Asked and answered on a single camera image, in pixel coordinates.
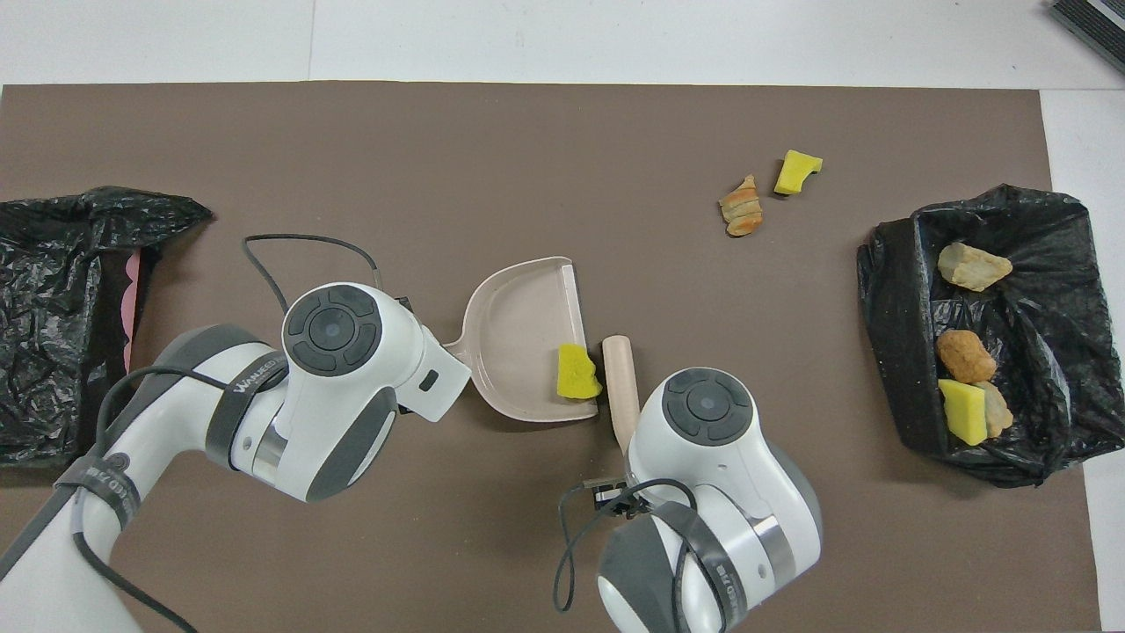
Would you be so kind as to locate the brown table mat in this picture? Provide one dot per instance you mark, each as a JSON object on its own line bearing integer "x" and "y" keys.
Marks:
{"x": 527, "y": 176}

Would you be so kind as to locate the pale bread piece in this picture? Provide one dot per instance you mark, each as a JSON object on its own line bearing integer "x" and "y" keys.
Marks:
{"x": 1000, "y": 411}

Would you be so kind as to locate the sliced orange bread toy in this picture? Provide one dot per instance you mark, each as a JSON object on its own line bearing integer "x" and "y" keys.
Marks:
{"x": 741, "y": 209}

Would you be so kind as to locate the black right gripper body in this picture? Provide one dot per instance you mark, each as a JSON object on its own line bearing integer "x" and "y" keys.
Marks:
{"x": 615, "y": 497}

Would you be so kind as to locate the dark grey ribbed object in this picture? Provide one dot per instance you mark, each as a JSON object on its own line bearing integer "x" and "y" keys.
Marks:
{"x": 1094, "y": 26}

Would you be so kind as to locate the brown round bun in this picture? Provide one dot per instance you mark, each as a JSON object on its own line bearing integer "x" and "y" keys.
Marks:
{"x": 965, "y": 355}

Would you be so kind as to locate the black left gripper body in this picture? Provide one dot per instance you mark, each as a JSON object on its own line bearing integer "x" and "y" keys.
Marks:
{"x": 405, "y": 308}

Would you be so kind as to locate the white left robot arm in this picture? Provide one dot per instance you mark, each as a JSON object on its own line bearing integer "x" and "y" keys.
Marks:
{"x": 334, "y": 404}

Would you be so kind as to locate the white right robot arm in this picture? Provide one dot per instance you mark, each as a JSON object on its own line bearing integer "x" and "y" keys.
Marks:
{"x": 703, "y": 466}

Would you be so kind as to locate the beige plastic dustpan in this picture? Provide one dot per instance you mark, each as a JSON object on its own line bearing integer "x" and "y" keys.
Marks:
{"x": 518, "y": 343}

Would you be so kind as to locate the beige hand brush black bristles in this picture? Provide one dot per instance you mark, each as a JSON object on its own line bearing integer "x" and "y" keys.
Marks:
{"x": 622, "y": 387}

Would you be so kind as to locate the black bag lined pink bin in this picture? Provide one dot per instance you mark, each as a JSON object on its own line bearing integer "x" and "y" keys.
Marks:
{"x": 53, "y": 352}

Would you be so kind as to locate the yellow sponge piece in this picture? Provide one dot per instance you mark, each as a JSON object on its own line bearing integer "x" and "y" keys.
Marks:
{"x": 962, "y": 411}
{"x": 578, "y": 374}
{"x": 797, "y": 172}

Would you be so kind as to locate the pale tan bread chunk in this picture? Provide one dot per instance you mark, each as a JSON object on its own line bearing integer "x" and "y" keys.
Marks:
{"x": 971, "y": 265}

